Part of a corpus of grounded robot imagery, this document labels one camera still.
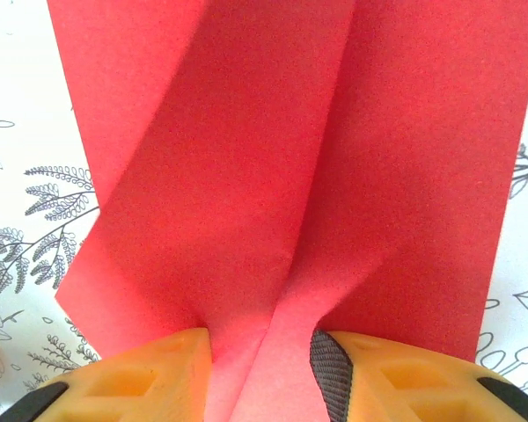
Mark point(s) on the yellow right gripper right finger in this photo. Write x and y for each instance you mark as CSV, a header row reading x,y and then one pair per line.
x,y
422,391

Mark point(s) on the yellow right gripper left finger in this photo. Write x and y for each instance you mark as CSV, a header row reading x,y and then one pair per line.
x,y
127,391

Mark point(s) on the red square paper sheet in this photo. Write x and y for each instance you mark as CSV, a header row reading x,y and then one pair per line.
x,y
246,154

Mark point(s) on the floral patterned table cover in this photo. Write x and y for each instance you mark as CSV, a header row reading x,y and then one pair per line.
x,y
17,88

